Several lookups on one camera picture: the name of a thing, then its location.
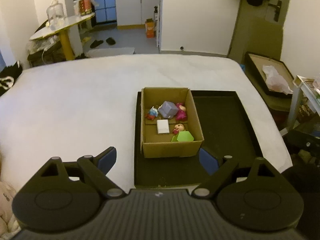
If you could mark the white wall charger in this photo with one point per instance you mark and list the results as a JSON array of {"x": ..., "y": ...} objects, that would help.
[{"x": 163, "y": 126}]

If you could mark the left black slipper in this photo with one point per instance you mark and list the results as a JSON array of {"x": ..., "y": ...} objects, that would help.
[{"x": 96, "y": 43}]

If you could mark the blue red figurine toy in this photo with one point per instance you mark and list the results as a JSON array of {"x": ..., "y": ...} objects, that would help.
[{"x": 152, "y": 113}]

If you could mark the green plastic box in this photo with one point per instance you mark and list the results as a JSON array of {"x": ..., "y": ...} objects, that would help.
[{"x": 182, "y": 136}]

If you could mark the black tray with paper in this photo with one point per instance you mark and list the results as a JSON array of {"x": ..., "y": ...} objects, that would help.
[{"x": 255, "y": 62}]

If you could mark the black slipper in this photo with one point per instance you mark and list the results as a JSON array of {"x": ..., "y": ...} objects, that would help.
[
  {"x": 96, "y": 43},
  {"x": 110, "y": 41}
]

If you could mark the right black slipper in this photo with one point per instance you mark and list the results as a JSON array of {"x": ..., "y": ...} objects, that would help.
[{"x": 110, "y": 41}]

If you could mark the pink figurine toy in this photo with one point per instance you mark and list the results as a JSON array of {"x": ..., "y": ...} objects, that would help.
[{"x": 181, "y": 115}]

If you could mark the round yellow side table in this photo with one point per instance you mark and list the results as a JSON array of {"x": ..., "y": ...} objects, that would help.
[{"x": 62, "y": 31}]

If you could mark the black door handle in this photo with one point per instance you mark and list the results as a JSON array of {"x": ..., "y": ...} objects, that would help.
[{"x": 277, "y": 9}]

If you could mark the brown haired doll figurine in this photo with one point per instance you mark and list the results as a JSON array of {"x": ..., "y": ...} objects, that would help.
[{"x": 178, "y": 128}]

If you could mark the white crumpled paper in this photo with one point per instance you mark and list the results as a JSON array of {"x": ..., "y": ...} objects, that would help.
[{"x": 275, "y": 81}]

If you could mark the clear glass jar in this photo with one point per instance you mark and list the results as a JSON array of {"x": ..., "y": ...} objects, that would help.
[{"x": 55, "y": 14}]

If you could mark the orange cardboard box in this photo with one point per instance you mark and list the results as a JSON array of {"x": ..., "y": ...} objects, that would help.
[{"x": 150, "y": 28}]

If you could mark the black white mask garment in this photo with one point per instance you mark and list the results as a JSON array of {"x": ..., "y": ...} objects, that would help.
[{"x": 9, "y": 76}]

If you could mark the red gift tin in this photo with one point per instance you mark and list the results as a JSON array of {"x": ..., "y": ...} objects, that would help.
[{"x": 84, "y": 7}]

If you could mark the black shallow tray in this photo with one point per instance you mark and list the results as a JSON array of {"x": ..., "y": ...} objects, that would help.
[{"x": 226, "y": 129}]

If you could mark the brown cardboard box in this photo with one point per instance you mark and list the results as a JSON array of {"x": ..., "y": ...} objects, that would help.
[{"x": 156, "y": 145}]

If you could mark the purple cube toy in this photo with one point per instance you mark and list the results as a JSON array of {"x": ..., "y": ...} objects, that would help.
[{"x": 168, "y": 109}]

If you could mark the white kitchen cabinet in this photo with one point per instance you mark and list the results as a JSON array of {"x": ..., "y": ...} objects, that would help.
[{"x": 132, "y": 14}]

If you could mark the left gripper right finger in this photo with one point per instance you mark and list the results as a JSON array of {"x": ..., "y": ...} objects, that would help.
[{"x": 219, "y": 170}]

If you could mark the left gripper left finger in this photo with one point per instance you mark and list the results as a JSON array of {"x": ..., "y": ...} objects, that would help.
[{"x": 95, "y": 171}]

